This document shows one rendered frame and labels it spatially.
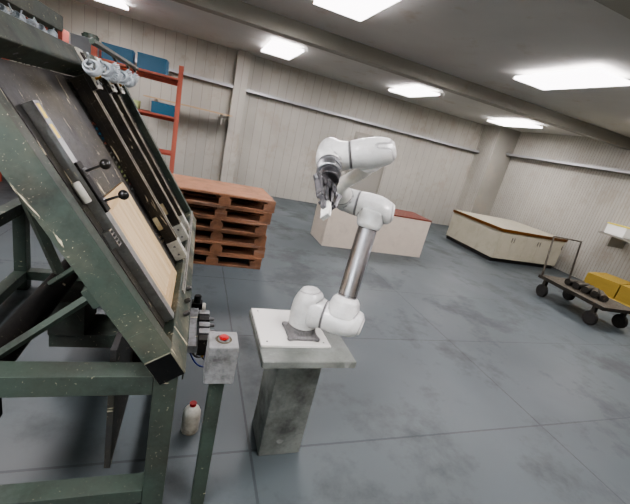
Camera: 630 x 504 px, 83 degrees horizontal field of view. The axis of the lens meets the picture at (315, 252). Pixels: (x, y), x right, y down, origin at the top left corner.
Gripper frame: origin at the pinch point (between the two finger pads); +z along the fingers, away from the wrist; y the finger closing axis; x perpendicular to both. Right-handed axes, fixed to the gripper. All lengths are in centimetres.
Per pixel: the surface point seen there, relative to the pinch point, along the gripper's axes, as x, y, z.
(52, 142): 67, -69, -21
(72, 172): 71, -59, -18
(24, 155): 55, -69, 1
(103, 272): 69, -32, 12
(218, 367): 76, 24, 19
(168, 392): 93, 15, 29
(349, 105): 185, 259, -872
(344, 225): 209, 275, -405
